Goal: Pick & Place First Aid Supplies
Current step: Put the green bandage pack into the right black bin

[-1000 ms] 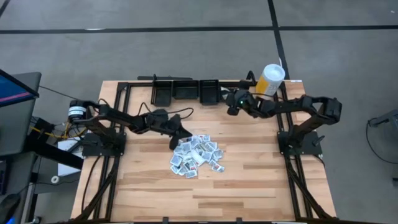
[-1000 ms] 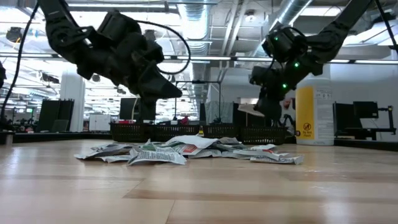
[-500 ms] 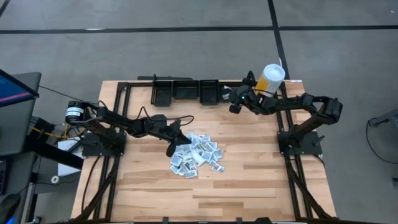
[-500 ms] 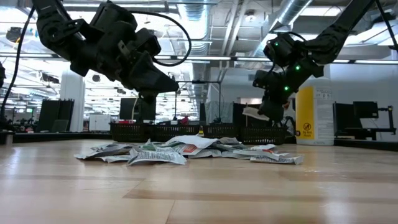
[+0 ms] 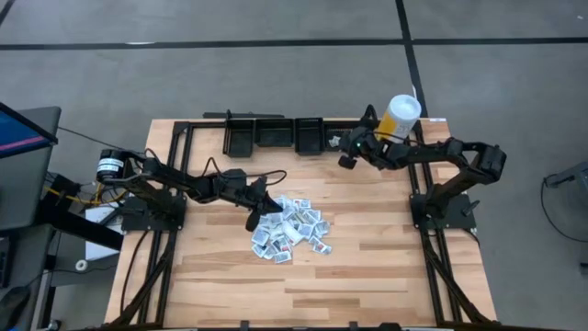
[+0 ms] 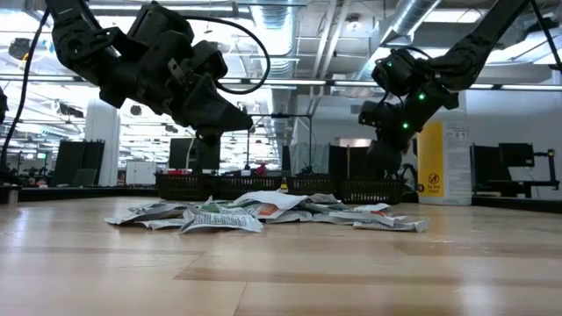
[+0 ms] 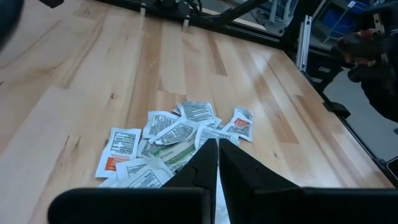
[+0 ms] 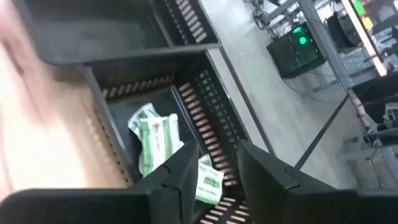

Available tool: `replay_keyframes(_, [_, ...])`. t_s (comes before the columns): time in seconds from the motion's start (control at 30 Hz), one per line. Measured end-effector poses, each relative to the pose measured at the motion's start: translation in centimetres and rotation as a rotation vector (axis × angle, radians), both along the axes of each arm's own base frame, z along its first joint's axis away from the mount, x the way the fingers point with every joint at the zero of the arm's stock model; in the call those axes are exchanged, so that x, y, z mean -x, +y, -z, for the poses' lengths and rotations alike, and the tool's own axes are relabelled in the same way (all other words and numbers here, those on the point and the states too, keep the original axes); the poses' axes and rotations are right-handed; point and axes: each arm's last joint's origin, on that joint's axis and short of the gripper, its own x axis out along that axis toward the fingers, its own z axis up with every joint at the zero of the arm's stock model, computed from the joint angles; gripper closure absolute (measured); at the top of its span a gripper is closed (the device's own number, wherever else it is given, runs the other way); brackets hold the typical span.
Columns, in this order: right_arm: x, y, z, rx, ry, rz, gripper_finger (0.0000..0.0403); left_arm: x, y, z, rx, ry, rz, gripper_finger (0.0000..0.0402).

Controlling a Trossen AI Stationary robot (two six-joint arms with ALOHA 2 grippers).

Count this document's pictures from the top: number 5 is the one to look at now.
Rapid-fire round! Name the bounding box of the black mesh basket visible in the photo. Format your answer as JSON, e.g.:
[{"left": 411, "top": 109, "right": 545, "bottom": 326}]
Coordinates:
[
  {"left": 323, "top": 120, "right": 367, "bottom": 152},
  {"left": 223, "top": 118, "right": 255, "bottom": 158},
  {"left": 254, "top": 118, "right": 295, "bottom": 149},
  {"left": 294, "top": 117, "right": 325, "bottom": 156}
]

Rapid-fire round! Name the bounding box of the white yellow wipes canister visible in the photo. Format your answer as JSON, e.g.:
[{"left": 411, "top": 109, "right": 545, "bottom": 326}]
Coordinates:
[{"left": 376, "top": 94, "right": 423, "bottom": 144}]

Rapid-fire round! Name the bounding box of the grey chair base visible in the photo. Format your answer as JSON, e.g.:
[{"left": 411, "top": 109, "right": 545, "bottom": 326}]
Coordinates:
[{"left": 544, "top": 160, "right": 588, "bottom": 189}]

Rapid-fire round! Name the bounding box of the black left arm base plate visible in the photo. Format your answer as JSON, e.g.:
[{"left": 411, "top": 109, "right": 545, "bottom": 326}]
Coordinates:
[{"left": 121, "top": 192, "right": 187, "bottom": 233}]

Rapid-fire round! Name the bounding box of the black left camera cable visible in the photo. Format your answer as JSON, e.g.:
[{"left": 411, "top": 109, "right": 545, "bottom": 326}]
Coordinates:
[{"left": 200, "top": 156, "right": 288, "bottom": 188}]

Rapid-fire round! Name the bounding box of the monitor with blue screen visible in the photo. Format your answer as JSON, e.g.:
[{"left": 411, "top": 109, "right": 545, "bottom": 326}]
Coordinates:
[{"left": 0, "top": 101, "right": 60, "bottom": 160}]

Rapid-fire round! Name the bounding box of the black stand beam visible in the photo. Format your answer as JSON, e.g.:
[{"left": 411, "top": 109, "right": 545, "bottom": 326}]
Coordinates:
[{"left": 36, "top": 174, "right": 125, "bottom": 252}]

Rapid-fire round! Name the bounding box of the yellow cable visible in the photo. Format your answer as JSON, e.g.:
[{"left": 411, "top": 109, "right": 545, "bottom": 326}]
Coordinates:
[{"left": 45, "top": 172, "right": 128, "bottom": 207}]

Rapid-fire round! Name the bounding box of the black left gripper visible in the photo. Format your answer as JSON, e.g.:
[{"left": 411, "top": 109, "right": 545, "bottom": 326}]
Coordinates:
[{"left": 213, "top": 169, "right": 284, "bottom": 233}]

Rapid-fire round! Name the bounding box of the white paper sheet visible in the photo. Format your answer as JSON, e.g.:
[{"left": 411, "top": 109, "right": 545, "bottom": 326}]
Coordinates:
[{"left": 85, "top": 204, "right": 121, "bottom": 262}]

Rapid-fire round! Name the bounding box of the thin black floor cable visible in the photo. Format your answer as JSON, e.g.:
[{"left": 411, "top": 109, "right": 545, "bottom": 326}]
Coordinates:
[{"left": 57, "top": 126, "right": 146, "bottom": 155}]

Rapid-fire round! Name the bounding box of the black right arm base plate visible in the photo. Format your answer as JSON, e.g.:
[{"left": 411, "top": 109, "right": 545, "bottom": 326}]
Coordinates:
[{"left": 410, "top": 192, "right": 478, "bottom": 231}]

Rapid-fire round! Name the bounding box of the black curved floor cable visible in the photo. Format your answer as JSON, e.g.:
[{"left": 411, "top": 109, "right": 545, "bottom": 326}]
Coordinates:
[{"left": 540, "top": 177, "right": 588, "bottom": 244}]

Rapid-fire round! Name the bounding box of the black cable beside frame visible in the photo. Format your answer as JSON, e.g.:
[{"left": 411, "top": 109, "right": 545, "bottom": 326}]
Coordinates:
[{"left": 119, "top": 229, "right": 153, "bottom": 318}]

